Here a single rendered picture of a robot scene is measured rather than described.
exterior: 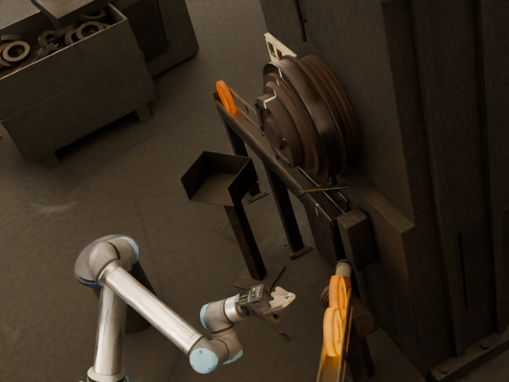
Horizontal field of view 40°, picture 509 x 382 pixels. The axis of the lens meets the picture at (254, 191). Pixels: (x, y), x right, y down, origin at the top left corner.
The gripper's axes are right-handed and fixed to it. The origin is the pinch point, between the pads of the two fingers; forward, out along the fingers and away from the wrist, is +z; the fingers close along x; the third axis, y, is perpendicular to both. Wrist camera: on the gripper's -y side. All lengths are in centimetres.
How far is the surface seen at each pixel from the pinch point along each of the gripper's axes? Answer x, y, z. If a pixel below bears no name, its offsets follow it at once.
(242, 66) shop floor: 282, -39, -112
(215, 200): 67, 4, -49
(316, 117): 32, 45, 31
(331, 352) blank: -22.7, -4.4, 15.3
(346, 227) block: 25.1, 2.4, 19.9
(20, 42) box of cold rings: 227, 70, -210
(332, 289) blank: -2.0, 1.4, 16.7
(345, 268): 14.7, -7.3, 15.4
